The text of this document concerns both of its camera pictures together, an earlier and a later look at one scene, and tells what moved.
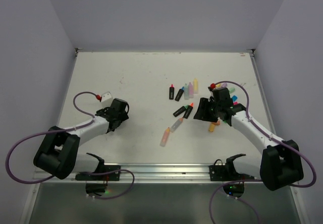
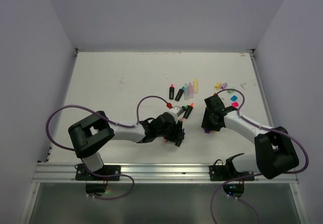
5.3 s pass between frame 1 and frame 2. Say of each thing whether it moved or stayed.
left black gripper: moved
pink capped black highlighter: stayed
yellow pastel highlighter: stayed
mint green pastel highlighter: stayed
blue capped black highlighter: stayed
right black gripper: moved
